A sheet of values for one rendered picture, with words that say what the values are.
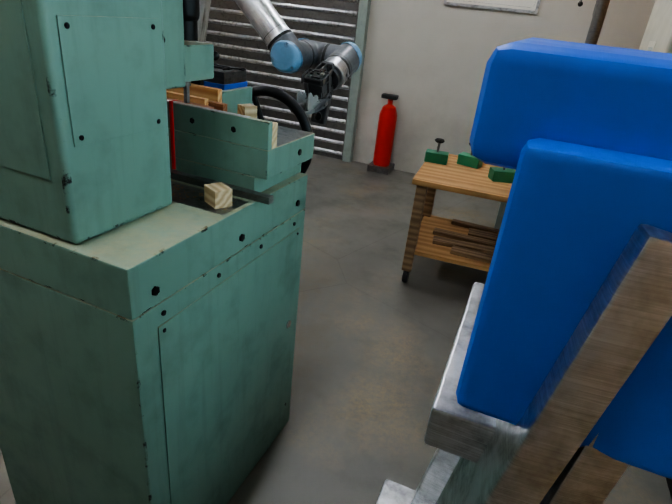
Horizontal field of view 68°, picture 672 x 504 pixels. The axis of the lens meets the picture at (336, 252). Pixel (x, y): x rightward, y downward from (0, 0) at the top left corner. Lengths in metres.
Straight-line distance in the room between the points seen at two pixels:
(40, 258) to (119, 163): 0.19
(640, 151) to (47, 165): 0.75
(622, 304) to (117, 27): 0.76
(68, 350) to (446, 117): 3.46
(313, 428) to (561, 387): 1.43
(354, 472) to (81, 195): 1.06
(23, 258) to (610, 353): 0.87
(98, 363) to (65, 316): 0.09
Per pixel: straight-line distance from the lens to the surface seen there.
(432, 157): 2.49
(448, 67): 4.00
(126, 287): 0.78
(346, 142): 4.21
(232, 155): 1.04
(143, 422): 0.95
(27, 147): 0.84
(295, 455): 1.54
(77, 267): 0.85
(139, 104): 0.88
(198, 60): 1.11
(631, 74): 0.20
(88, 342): 0.92
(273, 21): 1.62
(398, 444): 1.62
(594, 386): 0.21
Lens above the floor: 1.16
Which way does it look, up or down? 26 degrees down
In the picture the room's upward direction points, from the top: 6 degrees clockwise
